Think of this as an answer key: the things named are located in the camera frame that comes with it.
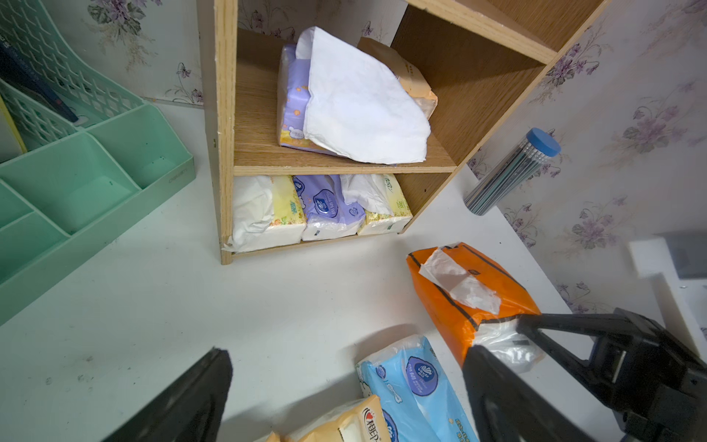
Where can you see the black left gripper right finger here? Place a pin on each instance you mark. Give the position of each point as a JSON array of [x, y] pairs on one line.
[[505, 408]]

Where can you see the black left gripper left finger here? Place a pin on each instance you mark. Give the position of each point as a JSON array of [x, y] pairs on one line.
[[190, 409]]

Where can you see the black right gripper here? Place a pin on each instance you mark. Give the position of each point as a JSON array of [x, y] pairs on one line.
[[655, 386]]

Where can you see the blue tissue pack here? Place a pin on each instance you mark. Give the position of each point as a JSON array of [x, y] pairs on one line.
[[417, 400]]

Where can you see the orange tissue pack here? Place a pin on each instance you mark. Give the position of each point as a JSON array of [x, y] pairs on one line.
[[473, 301]]

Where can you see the yellow-green tissue pack left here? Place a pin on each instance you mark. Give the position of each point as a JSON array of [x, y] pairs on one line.
[[267, 213]]

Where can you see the yellow-green floral tissue pack right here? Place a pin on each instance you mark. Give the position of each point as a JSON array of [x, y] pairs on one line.
[[381, 197]]

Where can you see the purple tissue pack bottom shelf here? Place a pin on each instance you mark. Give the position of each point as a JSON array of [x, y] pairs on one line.
[[327, 214]]

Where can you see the purple tissue pack shelf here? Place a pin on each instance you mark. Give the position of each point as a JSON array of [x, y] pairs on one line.
[[327, 214], [335, 99]]

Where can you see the beige tissue pack middle shelf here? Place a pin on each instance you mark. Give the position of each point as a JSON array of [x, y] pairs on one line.
[[410, 77]]

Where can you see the wooden shelf unit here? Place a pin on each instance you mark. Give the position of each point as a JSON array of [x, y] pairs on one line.
[[482, 58]]

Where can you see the purple tissue pack middle shelf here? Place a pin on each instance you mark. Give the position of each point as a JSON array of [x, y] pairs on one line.
[[335, 99]]

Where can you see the clear pencil tube blue lid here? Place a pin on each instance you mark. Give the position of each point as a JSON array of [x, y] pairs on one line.
[[535, 150]]

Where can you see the mint green desk organizer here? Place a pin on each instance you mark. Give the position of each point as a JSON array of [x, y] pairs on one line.
[[79, 185]]

